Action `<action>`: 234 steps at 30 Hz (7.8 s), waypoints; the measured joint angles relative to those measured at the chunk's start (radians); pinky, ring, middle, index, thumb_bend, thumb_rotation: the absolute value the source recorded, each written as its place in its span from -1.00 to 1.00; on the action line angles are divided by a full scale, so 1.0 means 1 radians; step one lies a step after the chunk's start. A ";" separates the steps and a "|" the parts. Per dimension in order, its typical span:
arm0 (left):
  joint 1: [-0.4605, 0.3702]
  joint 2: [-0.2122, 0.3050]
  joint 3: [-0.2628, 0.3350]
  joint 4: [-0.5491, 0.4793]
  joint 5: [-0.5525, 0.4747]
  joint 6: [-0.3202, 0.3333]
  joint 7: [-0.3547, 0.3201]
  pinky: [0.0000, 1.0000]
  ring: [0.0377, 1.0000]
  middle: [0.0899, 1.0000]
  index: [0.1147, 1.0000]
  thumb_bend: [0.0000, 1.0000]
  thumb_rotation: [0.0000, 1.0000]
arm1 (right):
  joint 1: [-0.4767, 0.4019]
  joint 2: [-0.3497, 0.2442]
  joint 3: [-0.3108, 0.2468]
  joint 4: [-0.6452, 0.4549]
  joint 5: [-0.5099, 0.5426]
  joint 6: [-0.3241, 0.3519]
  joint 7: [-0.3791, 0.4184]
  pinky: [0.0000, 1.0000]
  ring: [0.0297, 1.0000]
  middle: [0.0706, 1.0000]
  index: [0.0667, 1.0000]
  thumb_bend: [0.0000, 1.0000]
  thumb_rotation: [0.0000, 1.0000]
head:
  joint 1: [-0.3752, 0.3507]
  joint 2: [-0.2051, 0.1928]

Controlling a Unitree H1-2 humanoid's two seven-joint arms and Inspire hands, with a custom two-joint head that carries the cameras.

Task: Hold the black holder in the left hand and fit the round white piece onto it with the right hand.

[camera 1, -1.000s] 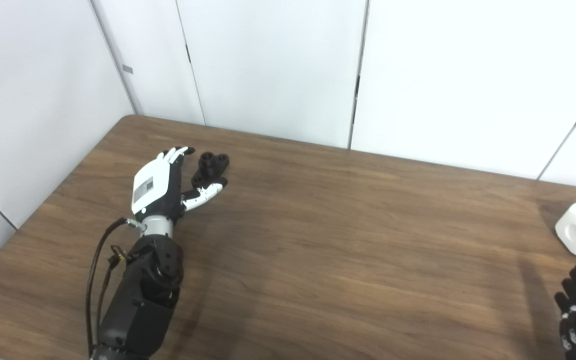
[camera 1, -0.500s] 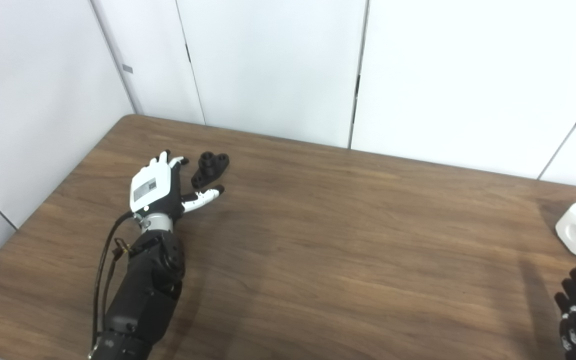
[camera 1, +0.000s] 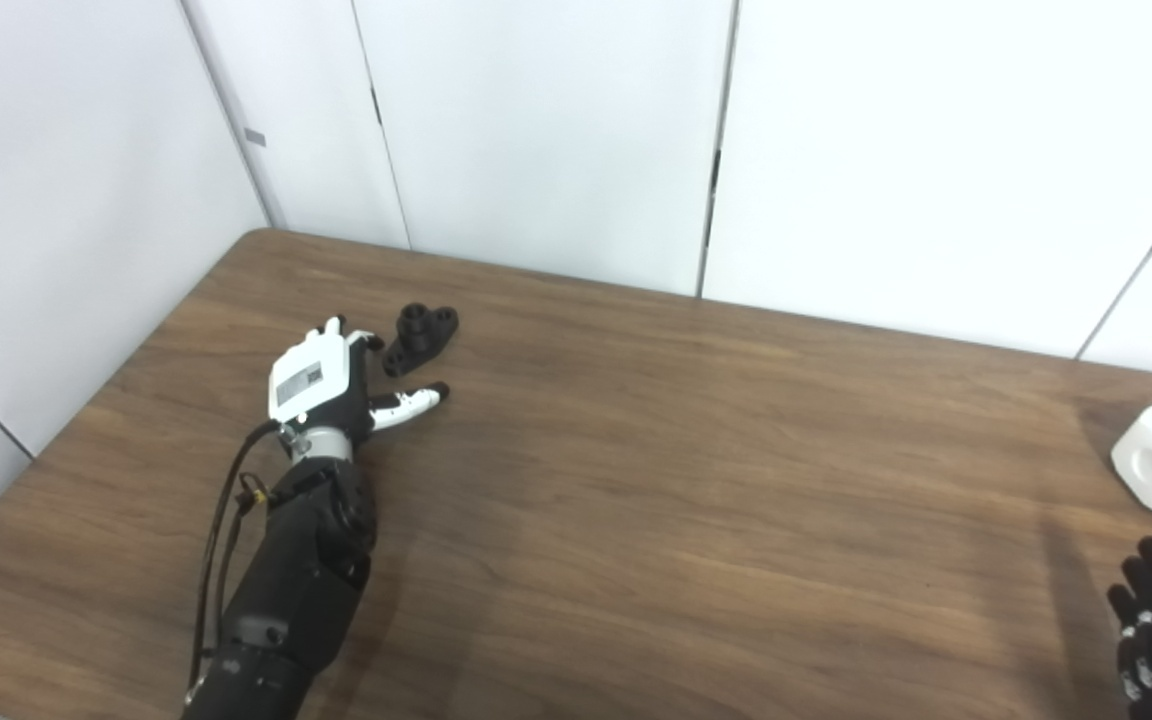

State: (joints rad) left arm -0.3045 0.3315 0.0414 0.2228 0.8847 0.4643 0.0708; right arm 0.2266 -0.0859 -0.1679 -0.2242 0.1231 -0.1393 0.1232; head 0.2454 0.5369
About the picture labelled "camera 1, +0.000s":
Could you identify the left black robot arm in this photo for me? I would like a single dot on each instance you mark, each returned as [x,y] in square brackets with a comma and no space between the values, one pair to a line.
[296,570]

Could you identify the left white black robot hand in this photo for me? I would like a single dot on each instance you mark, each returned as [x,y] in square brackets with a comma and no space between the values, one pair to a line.
[316,385]

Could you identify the small gray wall tag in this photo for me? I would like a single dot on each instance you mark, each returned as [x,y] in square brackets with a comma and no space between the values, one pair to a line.
[254,137]

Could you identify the black flanged holder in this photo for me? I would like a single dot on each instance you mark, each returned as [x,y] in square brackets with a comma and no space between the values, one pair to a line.
[418,340]

